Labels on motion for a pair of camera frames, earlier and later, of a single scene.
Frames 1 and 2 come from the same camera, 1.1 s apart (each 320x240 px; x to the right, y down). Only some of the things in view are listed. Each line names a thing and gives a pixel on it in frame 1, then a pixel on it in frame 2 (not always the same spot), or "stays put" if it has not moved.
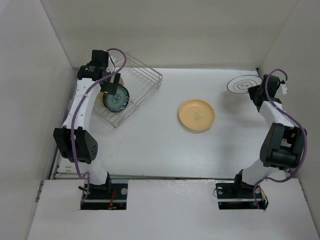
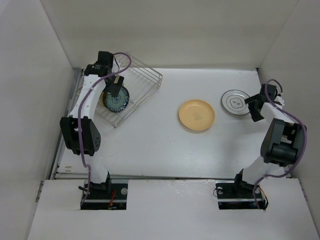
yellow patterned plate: (99, 99) stays put
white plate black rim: (241, 84) to (233, 101)
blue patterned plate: (119, 102) stays put
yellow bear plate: (196, 114) stays put
